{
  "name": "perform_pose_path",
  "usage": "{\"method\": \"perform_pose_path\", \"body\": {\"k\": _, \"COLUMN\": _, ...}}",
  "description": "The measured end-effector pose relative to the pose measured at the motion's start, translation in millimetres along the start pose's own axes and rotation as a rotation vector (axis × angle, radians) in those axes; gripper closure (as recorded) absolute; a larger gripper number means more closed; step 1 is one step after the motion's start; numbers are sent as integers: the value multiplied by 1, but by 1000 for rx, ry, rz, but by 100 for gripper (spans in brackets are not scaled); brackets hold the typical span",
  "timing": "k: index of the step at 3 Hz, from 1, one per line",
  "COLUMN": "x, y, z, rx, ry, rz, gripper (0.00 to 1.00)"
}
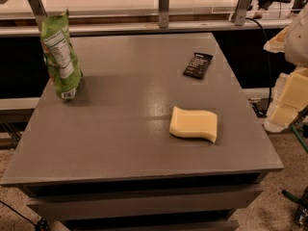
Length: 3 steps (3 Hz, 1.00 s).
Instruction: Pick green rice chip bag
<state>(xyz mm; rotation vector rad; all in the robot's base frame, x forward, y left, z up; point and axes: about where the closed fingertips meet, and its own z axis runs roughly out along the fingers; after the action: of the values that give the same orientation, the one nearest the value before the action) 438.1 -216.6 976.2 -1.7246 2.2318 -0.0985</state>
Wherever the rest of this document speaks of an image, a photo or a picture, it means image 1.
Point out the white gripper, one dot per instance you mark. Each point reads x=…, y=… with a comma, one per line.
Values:
x=297, y=42

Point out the green rice chip bag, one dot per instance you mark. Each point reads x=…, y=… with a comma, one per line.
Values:
x=60, y=57

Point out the black snack packet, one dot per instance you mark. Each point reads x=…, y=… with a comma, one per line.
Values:
x=198, y=65

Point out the yellow sponge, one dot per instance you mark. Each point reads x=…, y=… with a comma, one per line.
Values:
x=194, y=124

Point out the green floor tool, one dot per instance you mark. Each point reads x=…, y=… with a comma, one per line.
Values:
x=303, y=201

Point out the grey table drawer unit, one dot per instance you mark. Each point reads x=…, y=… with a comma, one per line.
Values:
x=162, y=203

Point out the right metal bracket post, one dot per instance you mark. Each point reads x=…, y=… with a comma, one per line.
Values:
x=239, y=15

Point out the metal bracket post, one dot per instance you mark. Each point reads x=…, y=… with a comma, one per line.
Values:
x=38, y=11
x=239, y=15
x=163, y=13

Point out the middle metal bracket post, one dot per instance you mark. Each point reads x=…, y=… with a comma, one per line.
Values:
x=163, y=13

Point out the left metal bracket post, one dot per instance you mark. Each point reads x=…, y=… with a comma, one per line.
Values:
x=38, y=11

